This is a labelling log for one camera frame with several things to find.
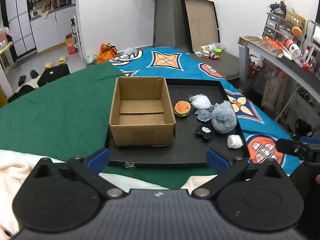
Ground brown cardboard box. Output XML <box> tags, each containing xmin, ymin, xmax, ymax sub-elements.
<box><xmin>109</xmin><ymin>76</ymin><xmax>176</xmax><ymax>147</ymax></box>

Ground green label plastic bottle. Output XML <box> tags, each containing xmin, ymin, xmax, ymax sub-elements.
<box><xmin>282</xmin><ymin>42</ymin><xmax>304</xmax><ymax>65</ymax></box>

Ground green-tinted plastic bag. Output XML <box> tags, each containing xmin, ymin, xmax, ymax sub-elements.
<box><xmin>84</xmin><ymin>54</ymin><xmax>99</xmax><ymax>65</ymax></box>

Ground grey fluffy earmuffs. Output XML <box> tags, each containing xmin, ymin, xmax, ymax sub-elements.
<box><xmin>211</xmin><ymin>100</ymin><xmax>237</xmax><ymax>133</ymax></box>

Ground black shallow tray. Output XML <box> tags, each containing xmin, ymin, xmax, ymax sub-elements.
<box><xmin>105</xmin><ymin>78</ymin><xmax>250</xmax><ymax>169</ymax></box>

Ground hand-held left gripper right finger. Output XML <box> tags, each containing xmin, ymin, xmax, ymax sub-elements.
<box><xmin>191</xmin><ymin>149</ymin><xmax>288</xmax><ymax>199</ymax></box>

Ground black-framed sliding door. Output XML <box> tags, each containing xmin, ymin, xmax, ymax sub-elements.
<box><xmin>0</xmin><ymin>0</ymin><xmax>38</xmax><ymax>55</ymax></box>

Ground grey desk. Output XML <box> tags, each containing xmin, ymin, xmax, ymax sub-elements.
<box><xmin>237</xmin><ymin>35</ymin><xmax>320</xmax><ymax>98</ymax></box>

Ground grey board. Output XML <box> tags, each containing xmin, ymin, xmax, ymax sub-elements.
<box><xmin>173</xmin><ymin>0</ymin><xmax>193</xmax><ymax>52</ymax></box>

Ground blue-grey octopus plush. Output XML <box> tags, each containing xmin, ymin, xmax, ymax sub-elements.
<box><xmin>194</xmin><ymin>105</ymin><xmax>215</xmax><ymax>122</ymax></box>

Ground red bag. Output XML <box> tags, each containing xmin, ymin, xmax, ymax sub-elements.
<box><xmin>247</xmin><ymin>55</ymin><xmax>265</xmax><ymax>80</ymax></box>

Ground wicker basket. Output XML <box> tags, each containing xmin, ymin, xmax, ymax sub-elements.
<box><xmin>285</xmin><ymin>10</ymin><xmax>307</xmax><ymax>28</ymax></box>

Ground white storage rack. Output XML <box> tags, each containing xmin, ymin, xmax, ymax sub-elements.
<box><xmin>71</xmin><ymin>15</ymin><xmax>84</xmax><ymax>60</ymax></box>

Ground beige tote bag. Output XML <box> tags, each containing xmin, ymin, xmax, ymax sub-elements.
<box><xmin>261</xmin><ymin>67</ymin><xmax>288</xmax><ymax>113</ymax></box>

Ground row of kitchen containers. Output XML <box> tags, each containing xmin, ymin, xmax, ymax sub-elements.
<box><xmin>26</xmin><ymin>0</ymin><xmax>75</xmax><ymax>18</ymax></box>

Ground cardboard sheets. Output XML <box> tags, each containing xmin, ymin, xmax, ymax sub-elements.
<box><xmin>239</xmin><ymin>35</ymin><xmax>284</xmax><ymax>58</ymax></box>

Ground black and white plush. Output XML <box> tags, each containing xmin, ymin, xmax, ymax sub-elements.
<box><xmin>196</xmin><ymin>124</ymin><xmax>215</xmax><ymax>143</ymax></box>

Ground orange bag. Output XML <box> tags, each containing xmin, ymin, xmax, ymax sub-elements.
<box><xmin>98</xmin><ymin>43</ymin><xmax>118</xmax><ymax>64</ymax></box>

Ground black stool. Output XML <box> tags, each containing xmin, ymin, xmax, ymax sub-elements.
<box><xmin>37</xmin><ymin>64</ymin><xmax>70</xmax><ymax>88</ymax></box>

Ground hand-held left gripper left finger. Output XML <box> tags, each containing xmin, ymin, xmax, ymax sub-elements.
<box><xmin>32</xmin><ymin>148</ymin><xmax>125</xmax><ymax>199</ymax></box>

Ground white kitchen cabinet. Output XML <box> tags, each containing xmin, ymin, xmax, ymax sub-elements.
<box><xmin>29</xmin><ymin>4</ymin><xmax>77</xmax><ymax>53</ymax></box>

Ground white wad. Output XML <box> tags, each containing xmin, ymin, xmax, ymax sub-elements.
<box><xmin>227</xmin><ymin>134</ymin><xmax>243</xmax><ymax>150</ymax></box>

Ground grey mat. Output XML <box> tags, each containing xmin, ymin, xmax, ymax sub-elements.
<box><xmin>192</xmin><ymin>42</ymin><xmax>240</xmax><ymax>80</ymax></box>

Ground burger plush toy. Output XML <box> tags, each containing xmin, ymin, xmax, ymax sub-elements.
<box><xmin>174</xmin><ymin>101</ymin><xmax>191</xmax><ymax>117</ymax></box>

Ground grey drawer organizer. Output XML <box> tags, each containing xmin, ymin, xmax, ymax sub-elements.
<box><xmin>261</xmin><ymin>12</ymin><xmax>297</xmax><ymax>40</ymax></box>

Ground green blanket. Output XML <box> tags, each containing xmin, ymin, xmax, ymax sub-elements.
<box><xmin>0</xmin><ymin>61</ymin><xmax>190</xmax><ymax>189</ymax></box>

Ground leaning black tray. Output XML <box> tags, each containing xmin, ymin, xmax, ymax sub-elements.
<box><xmin>180</xmin><ymin>0</ymin><xmax>221</xmax><ymax>53</ymax></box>

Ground yellow table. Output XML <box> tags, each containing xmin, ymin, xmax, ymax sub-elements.
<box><xmin>0</xmin><ymin>41</ymin><xmax>14</xmax><ymax>107</ymax></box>

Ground white fleece blanket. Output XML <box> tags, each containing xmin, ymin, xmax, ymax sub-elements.
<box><xmin>0</xmin><ymin>149</ymin><xmax>218</xmax><ymax>238</ymax></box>

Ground glass jar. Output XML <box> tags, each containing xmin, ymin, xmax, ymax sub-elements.
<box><xmin>0</xmin><ymin>26</ymin><xmax>13</xmax><ymax>45</ymax></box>

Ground orange cardboard box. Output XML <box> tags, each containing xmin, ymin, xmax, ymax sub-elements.
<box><xmin>64</xmin><ymin>33</ymin><xmax>77</xmax><ymax>55</ymax></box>

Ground red cap white bottle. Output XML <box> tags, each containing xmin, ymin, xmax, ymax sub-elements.
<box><xmin>303</xmin><ymin>45</ymin><xmax>312</xmax><ymax>69</ymax></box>

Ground dark model toy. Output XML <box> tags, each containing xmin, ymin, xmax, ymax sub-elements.
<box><xmin>269</xmin><ymin>1</ymin><xmax>287</xmax><ymax>14</ymax></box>

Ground grey door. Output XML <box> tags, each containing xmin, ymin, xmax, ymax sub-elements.
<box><xmin>153</xmin><ymin>0</ymin><xmax>209</xmax><ymax>48</ymax></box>

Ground clear plastic bag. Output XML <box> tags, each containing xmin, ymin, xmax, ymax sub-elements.
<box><xmin>189</xmin><ymin>94</ymin><xmax>212</xmax><ymax>110</ymax></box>

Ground black and white clothes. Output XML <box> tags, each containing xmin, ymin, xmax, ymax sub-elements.
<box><xmin>9</xmin><ymin>76</ymin><xmax>40</xmax><ymax>102</ymax></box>

